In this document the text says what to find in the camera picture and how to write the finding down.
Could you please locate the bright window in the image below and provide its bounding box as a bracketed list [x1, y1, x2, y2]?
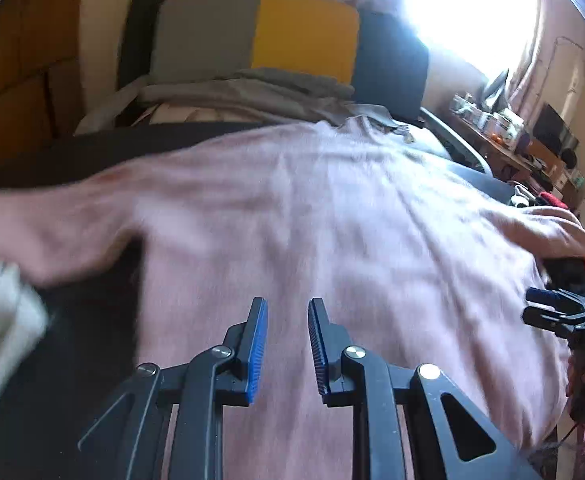
[403, 0, 539, 82]

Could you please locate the pink knit sweater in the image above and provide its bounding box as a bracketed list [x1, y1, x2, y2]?
[0, 117, 585, 480]

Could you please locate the wooden wardrobe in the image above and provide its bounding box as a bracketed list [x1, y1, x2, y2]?
[0, 0, 89, 182]

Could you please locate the wooden chair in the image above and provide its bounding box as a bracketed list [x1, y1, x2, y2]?
[527, 139, 569, 177]

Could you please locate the black monitor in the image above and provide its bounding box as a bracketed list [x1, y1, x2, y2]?
[535, 103, 579, 149]

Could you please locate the wooden desk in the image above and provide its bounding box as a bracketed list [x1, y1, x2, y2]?
[447, 105, 539, 177]

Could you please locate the white knit garment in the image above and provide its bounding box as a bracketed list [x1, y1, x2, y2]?
[0, 257, 52, 411]

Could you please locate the hanging grey cloth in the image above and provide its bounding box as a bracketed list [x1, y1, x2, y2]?
[483, 69, 511, 111]

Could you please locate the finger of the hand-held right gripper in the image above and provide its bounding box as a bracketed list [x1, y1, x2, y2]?
[523, 302, 585, 339]
[526, 287, 561, 309]

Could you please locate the grey yellow teal sofa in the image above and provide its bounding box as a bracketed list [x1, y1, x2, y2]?
[75, 0, 493, 176]

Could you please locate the person's dark fuzzy clothing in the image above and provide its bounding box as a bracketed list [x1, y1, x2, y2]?
[527, 439, 559, 462]

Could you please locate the white printed seat cushion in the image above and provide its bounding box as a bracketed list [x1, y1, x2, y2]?
[75, 102, 258, 136]

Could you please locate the black garment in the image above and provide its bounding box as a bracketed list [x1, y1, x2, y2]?
[545, 258, 585, 291]

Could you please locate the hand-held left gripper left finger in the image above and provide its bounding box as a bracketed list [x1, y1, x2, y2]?
[78, 297, 268, 480]

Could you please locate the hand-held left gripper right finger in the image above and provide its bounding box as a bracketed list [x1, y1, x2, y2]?
[307, 298, 541, 480]

